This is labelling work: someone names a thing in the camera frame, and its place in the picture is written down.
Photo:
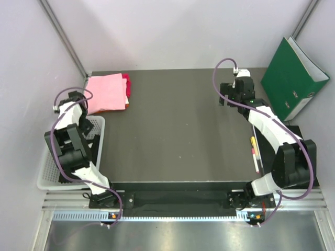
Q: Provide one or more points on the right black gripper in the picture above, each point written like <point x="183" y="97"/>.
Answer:
<point x="226" y="89"/>

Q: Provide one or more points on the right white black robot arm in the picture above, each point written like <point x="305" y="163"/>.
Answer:
<point x="261" y="116"/>

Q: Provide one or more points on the white plastic basket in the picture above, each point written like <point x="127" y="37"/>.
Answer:
<point x="48" y="178"/>

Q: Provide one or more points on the folded pink t shirt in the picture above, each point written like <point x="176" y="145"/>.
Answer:
<point x="109" y="93"/>

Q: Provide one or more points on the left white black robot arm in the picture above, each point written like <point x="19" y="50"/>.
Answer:
<point x="74" y="149"/>

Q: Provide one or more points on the green ring binder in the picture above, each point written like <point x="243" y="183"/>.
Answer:
<point x="292" y="80"/>

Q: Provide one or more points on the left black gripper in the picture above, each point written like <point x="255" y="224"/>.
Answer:
<point x="87" y="127"/>

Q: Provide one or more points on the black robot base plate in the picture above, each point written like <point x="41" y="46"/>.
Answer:
<point x="180" y="199"/>

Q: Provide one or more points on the perforated grey cable duct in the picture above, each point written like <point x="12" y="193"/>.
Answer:
<point x="105" y="216"/>

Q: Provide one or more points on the yellow marker pen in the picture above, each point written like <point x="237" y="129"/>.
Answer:
<point x="253" y="142"/>

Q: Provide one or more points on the folded red t shirt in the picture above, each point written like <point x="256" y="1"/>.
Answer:
<point x="128" y="84"/>

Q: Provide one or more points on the black notebook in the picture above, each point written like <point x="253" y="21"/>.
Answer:
<point x="287" y="165"/>

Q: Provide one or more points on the pink white marker pen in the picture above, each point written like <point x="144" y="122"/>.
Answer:
<point x="255" y="161"/>

